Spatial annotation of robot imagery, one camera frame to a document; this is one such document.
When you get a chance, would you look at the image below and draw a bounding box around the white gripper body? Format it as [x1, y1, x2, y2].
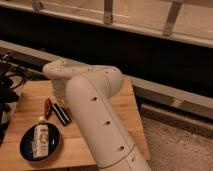
[52, 79, 67, 98]

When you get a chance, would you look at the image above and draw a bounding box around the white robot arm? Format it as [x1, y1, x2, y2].
[43, 60, 151, 171]

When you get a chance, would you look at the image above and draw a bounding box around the wooden table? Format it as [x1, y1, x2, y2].
[0, 77, 150, 171]

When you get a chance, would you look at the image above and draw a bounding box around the black round plate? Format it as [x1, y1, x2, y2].
[19, 122, 61, 162]

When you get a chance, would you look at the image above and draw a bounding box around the white bottle on plate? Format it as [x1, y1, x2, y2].
[33, 116, 49, 159]

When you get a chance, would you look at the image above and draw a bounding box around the black equipment with cables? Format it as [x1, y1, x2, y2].
[0, 52, 28, 146]

